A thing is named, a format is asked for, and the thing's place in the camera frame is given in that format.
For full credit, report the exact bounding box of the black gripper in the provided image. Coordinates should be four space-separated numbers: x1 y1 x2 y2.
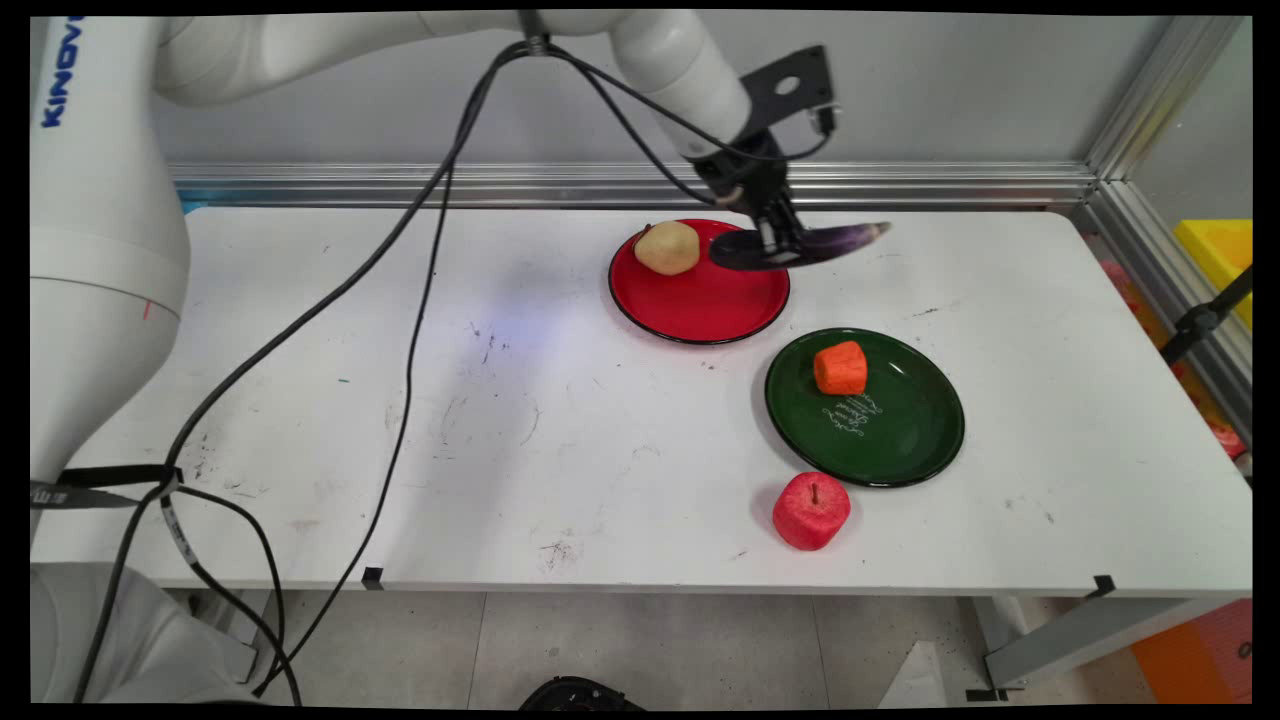
688 128 809 265

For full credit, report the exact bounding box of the short aluminium frame rail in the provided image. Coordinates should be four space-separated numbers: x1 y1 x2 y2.
1073 180 1253 446

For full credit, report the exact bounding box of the long aluminium frame rail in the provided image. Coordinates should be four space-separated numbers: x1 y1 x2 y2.
168 162 1098 211

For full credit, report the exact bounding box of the orange box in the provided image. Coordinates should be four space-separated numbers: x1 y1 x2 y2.
1130 600 1253 705

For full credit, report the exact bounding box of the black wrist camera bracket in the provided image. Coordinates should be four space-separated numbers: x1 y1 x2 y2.
740 45 837 137

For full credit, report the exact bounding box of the thick black cable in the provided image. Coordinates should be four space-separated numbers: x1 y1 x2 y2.
72 38 546 704

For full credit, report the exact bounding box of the thin black cable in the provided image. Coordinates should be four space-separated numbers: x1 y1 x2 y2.
252 165 456 698

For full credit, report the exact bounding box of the red plate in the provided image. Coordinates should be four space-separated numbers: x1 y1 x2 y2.
608 218 791 346

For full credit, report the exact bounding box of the grey table leg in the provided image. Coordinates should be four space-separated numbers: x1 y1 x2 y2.
964 597 1227 693

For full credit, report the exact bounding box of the green plate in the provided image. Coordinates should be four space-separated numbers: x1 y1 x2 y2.
765 327 966 489

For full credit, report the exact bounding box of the red apple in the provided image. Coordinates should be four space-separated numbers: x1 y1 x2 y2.
772 472 852 552

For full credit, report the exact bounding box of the orange carrot chunk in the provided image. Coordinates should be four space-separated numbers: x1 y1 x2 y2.
813 340 869 396

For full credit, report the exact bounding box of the aluminium frame post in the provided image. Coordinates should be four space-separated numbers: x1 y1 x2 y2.
1085 15 1247 183

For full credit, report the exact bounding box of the black strap on arm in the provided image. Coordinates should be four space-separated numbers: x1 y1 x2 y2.
30 464 185 512

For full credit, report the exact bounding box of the yellow plastic bin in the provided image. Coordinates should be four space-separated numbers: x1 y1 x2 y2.
1173 218 1253 331

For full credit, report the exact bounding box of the grey robot base cover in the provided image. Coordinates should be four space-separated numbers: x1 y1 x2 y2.
30 562 263 706

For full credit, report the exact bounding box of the yellow potato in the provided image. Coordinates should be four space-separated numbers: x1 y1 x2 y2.
634 221 701 277

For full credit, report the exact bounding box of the purple eggplant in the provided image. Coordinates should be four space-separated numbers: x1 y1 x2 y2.
710 221 892 272

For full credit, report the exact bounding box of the black clamp stand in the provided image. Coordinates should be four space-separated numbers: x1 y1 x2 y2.
1159 265 1253 366

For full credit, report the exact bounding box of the black round floor object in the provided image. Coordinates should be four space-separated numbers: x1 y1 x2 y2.
520 676 647 712

